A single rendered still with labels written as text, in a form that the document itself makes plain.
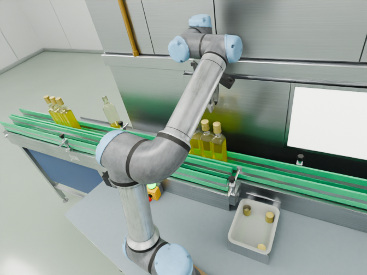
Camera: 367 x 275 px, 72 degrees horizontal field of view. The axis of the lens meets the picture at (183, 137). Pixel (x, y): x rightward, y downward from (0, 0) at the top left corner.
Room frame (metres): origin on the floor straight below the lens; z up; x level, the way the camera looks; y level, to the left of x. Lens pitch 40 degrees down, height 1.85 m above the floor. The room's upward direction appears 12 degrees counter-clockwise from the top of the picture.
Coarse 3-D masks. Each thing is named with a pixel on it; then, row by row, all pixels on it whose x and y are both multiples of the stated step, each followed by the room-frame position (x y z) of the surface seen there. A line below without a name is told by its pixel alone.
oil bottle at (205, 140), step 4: (200, 136) 0.90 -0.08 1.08; (204, 136) 0.89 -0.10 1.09; (208, 136) 0.88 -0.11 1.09; (200, 140) 0.89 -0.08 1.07; (204, 140) 0.88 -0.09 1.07; (208, 140) 0.87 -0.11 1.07; (200, 144) 0.89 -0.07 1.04; (204, 144) 0.88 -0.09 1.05; (208, 144) 0.87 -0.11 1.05; (204, 148) 0.88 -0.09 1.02; (208, 148) 0.87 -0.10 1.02; (204, 152) 0.88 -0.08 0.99; (208, 152) 0.87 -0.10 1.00; (204, 156) 0.89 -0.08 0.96; (208, 156) 0.87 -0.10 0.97
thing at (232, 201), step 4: (236, 184) 0.74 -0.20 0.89; (240, 184) 0.74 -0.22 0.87; (236, 188) 0.72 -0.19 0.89; (240, 188) 0.74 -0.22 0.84; (236, 192) 0.70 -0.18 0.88; (240, 192) 0.73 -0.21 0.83; (236, 196) 0.68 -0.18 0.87; (232, 200) 0.68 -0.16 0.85; (236, 200) 0.69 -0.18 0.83; (232, 204) 0.68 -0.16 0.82
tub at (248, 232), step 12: (240, 204) 0.66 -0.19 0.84; (252, 204) 0.65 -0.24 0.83; (264, 204) 0.63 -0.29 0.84; (240, 216) 0.63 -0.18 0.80; (252, 216) 0.63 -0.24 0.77; (264, 216) 0.62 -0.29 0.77; (276, 216) 0.56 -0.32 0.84; (240, 228) 0.58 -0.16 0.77; (252, 228) 0.57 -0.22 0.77; (264, 228) 0.56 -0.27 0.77; (240, 240) 0.53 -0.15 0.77; (252, 240) 0.52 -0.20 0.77; (264, 240) 0.51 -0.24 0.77; (264, 252) 0.43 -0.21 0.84
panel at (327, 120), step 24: (312, 96) 0.77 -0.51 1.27; (336, 96) 0.73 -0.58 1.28; (360, 96) 0.69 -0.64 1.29; (312, 120) 0.76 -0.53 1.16; (336, 120) 0.72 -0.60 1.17; (360, 120) 0.67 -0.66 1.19; (288, 144) 0.81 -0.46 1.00; (312, 144) 0.75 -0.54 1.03; (336, 144) 0.70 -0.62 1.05; (360, 144) 0.66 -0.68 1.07
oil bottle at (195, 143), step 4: (200, 132) 0.93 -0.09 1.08; (192, 136) 0.91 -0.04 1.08; (196, 136) 0.91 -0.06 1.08; (192, 140) 0.91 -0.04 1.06; (196, 140) 0.90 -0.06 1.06; (192, 144) 0.92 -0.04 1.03; (196, 144) 0.90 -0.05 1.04; (192, 148) 0.92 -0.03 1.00; (196, 148) 0.91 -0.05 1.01; (200, 148) 0.90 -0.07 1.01; (192, 152) 0.92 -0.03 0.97; (196, 152) 0.91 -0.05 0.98; (200, 152) 0.90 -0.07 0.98; (200, 156) 0.90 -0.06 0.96
